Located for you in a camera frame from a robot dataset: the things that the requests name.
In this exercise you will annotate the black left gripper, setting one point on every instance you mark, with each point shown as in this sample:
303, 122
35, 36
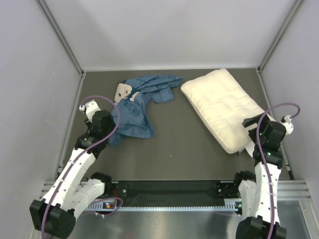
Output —
112, 126

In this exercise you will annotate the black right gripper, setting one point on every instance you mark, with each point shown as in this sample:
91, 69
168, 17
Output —
248, 121

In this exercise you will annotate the cream white pillow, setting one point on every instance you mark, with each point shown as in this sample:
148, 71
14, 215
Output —
222, 105

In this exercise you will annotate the blue cartoon print pillowcase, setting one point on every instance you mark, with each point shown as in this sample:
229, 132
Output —
132, 97

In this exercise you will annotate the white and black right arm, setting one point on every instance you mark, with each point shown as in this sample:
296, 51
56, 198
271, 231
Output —
258, 190

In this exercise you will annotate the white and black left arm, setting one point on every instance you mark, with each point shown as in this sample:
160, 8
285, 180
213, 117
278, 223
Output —
57, 211

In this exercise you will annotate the white pillow care label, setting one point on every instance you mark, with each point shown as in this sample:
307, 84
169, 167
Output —
249, 148

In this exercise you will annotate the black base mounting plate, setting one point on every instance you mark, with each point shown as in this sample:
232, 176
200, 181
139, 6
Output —
174, 193

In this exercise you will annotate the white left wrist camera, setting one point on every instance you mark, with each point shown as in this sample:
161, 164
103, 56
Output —
89, 109

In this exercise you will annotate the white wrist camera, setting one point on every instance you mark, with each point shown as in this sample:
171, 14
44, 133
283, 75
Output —
89, 109
286, 121

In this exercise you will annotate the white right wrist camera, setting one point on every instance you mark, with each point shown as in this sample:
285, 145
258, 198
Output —
286, 121

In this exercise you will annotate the left aluminium frame post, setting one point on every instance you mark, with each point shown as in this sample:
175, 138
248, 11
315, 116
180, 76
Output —
58, 32

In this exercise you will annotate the aluminium frame post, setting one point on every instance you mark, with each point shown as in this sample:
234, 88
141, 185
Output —
58, 32
280, 34

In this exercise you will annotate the right aluminium frame post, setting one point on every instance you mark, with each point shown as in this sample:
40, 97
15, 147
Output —
280, 34

